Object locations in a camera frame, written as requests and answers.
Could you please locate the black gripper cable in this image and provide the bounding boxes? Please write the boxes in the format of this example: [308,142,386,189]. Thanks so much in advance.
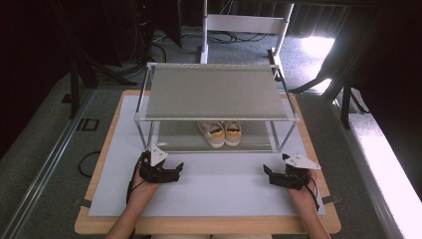
[299,172,321,212]
[124,158,147,205]

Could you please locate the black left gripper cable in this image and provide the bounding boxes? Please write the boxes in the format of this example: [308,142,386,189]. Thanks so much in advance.
[124,158,147,205]

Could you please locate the white sneaker with yellow heel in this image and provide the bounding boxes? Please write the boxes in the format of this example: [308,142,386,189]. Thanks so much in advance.
[196,119,228,149]
[224,119,243,147]

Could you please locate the metal floor rail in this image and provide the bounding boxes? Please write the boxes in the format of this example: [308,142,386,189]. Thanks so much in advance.
[0,89,97,239]

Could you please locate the white metal stand frame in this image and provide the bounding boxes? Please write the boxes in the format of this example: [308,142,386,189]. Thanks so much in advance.
[198,0,296,82]

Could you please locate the black floor socket frame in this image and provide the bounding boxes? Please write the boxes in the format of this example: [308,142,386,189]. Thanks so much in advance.
[76,118,101,132]

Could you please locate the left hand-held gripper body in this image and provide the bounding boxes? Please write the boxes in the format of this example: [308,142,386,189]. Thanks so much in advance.
[138,143,182,184]

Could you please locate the grey tape strip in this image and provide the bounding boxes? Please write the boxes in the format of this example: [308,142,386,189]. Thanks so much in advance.
[73,197,93,209]
[320,193,342,205]

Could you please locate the metal shoe rack grey shelves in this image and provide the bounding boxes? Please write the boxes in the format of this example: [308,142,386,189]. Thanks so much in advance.
[133,62,302,154]

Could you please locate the black floor cables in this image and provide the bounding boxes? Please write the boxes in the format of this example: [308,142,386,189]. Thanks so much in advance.
[183,29,268,45]

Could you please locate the white table mat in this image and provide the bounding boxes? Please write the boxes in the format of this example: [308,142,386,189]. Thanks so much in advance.
[88,94,326,218]

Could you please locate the black looped floor cable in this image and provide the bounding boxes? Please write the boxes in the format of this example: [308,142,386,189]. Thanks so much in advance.
[78,150,103,179]

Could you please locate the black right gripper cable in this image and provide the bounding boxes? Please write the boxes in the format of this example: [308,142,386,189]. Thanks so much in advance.
[299,172,321,212]

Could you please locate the person's left hand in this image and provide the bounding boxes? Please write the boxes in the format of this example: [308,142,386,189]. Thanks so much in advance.
[126,163,162,204]

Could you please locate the black computer tower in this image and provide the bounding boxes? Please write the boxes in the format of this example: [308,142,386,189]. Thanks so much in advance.
[131,0,156,63]

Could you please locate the person's right hand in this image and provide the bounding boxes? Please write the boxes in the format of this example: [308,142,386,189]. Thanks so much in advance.
[287,169,319,210]

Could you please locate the dark curtain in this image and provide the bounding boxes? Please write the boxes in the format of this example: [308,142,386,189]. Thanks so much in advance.
[290,2,353,38]

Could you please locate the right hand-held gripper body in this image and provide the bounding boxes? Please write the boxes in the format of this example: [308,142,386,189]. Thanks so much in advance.
[269,152,322,191]

